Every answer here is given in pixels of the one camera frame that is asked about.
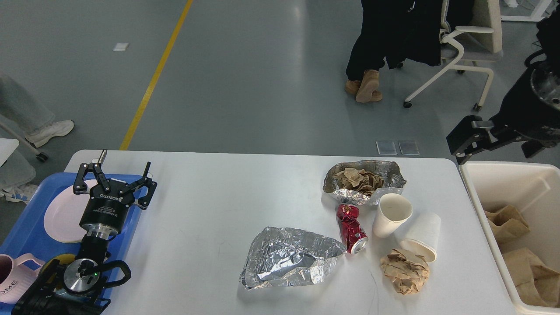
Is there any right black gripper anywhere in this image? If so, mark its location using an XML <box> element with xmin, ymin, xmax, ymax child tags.
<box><xmin>446</xmin><ymin>61</ymin><xmax>560</xmax><ymax>165</ymax></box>

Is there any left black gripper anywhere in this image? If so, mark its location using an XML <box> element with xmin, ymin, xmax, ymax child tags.
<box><xmin>73</xmin><ymin>149</ymin><xmax>158</xmax><ymax>236</ymax></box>

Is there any pink plate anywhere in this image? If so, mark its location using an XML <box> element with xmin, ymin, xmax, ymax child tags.
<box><xmin>43</xmin><ymin>187</ymin><xmax>91</xmax><ymax>236</ymax></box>

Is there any pink home mug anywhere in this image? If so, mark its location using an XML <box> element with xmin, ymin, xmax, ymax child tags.
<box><xmin>0</xmin><ymin>253</ymin><xmax>45</xmax><ymax>305</ymax></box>

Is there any white paper cup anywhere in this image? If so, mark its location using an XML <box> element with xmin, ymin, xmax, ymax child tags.
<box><xmin>399</xmin><ymin>212</ymin><xmax>441</xmax><ymax>263</ymax></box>
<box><xmin>372</xmin><ymin>193</ymin><xmax>413</xmax><ymax>238</ymax></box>

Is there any foil tray with paper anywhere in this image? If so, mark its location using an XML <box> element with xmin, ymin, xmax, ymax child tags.
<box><xmin>322</xmin><ymin>160</ymin><xmax>407</xmax><ymax>206</ymax></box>

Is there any large brown paper bag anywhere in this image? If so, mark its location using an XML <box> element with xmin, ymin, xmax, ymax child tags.
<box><xmin>502</xmin><ymin>248</ymin><xmax>560</xmax><ymax>308</ymax></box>

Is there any foil sheet front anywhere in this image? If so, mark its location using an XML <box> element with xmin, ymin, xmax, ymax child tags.
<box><xmin>239</xmin><ymin>227</ymin><xmax>347</xmax><ymax>291</ymax></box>

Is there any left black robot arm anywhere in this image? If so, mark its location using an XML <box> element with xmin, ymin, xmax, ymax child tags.
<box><xmin>11</xmin><ymin>150</ymin><xmax>158</xmax><ymax>315</ymax></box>

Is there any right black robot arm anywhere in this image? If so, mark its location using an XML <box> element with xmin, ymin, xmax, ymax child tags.
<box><xmin>446</xmin><ymin>8</ymin><xmax>560</xmax><ymax>165</ymax></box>

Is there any beige plastic bin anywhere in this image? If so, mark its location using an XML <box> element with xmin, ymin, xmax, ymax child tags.
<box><xmin>460</xmin><ymin>161</ymin><xmax>560</xmax><ymax>315</ymax></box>

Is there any white chair at left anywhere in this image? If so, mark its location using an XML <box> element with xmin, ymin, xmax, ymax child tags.
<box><xmin>1</xmin><ymin>115</ymin><xmax>53</xmax><ymax>204</ymax></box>

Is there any white office chair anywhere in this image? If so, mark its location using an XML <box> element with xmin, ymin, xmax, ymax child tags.
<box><xmin>403</xmin><ymin>0</ymin><xmax>503</xmax><ymax>112</ymax></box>

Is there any person in grey trousers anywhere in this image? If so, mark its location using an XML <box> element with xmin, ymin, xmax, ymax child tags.
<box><xmin>0</xmin><ymin>73</ymin><xmax>74</xmax><ymax>148</ymax></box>

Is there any flattened white paper cup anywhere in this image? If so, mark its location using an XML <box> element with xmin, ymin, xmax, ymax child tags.
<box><xmin>399</xmin><ymin>212</ymin><xmax>441</xmax><ymax>263</ymax></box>

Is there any white desk leg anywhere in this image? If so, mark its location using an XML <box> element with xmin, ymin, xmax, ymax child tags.
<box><xmin>500</xmin><ymin>0</ymin><xmax>558</xmax><ymax>22</ymax></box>

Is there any crumpled brown paper in foil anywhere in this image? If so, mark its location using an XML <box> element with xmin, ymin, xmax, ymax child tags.
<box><xmin>333</xmin><ymin>168</ymin><xmax>385</xmax><ymax>196</ymax></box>

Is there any person in black clothes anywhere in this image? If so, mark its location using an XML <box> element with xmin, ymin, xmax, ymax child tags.
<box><xmin>345</xmin><ymin>0</ymin><xmax>444</xmax><ymax>103</ymax></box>

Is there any crumpled brown paper ball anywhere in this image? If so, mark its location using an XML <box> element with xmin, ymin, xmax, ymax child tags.
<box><xmin>380</xmin><ymin>248</ymin><xmax>431</xmax><ymax>295</ymax></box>

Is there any crushed red soda can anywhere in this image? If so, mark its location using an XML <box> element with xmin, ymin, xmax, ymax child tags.
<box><xmin>336</xmin><ymin>203</ymin><xmax>369</xmax><ymax>255</ymax></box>

